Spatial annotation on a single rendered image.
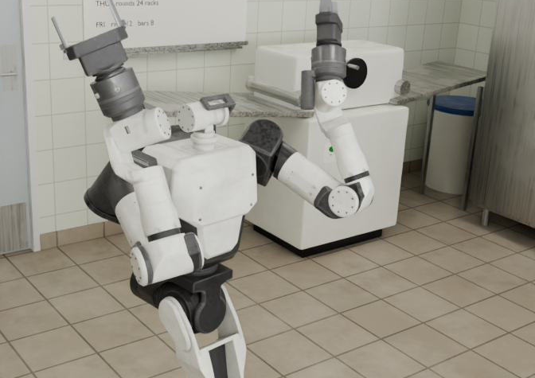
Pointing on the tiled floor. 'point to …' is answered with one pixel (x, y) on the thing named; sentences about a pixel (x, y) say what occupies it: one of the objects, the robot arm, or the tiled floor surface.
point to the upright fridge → (509, 110)
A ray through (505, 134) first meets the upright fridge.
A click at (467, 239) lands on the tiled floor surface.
